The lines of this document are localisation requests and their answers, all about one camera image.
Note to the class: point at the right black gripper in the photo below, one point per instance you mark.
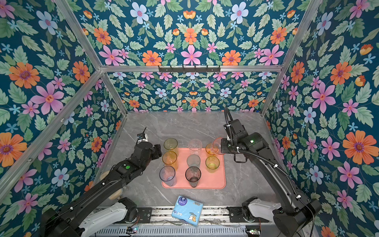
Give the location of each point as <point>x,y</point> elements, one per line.
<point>224,149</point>

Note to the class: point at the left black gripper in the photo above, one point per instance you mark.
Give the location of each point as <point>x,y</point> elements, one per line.
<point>156,150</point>

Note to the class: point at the short pink glass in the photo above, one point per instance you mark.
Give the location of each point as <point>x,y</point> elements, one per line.
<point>220,146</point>

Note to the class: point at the yellow tall glass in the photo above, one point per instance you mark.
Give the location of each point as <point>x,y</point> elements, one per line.
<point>170,159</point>

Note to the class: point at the light green tall glass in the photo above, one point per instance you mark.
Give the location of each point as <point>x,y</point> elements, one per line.
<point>171,144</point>

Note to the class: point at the short amber glass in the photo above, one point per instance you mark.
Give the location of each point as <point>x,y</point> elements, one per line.
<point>211,149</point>

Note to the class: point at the blue tall glass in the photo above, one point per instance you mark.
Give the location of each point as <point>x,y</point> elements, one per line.
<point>168,175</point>

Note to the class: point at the short green glass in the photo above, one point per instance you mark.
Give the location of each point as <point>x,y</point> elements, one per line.
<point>212,164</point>

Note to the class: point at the clear tall glass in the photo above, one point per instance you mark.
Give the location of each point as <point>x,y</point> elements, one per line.
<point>195,146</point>

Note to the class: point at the pink plastic tray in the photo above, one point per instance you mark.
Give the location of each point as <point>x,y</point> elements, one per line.
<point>209,179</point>

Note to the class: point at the teal tall glass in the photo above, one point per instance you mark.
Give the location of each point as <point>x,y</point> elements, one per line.
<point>193,160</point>

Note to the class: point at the grey smoke tall glass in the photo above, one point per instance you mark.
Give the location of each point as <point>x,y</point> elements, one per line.
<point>193,175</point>

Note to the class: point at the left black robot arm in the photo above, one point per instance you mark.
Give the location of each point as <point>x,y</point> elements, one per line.
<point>77,218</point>

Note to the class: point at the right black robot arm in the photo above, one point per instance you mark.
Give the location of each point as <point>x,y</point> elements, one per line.
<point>294,209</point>

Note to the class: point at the beige sponge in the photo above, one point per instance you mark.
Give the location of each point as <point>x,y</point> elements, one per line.
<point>116,195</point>

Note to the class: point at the blue tissue pack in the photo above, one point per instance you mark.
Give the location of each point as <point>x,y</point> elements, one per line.
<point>187,210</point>

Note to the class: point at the white vent grille strip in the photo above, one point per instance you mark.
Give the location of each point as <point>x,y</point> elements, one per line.
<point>172,231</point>

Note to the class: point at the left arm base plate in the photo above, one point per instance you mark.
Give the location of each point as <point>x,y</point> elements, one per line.
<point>144,215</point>

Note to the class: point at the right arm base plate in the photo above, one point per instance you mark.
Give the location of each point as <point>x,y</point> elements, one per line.
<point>235,214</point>

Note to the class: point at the black hook rail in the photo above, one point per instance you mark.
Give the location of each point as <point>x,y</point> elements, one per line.
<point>188,69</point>

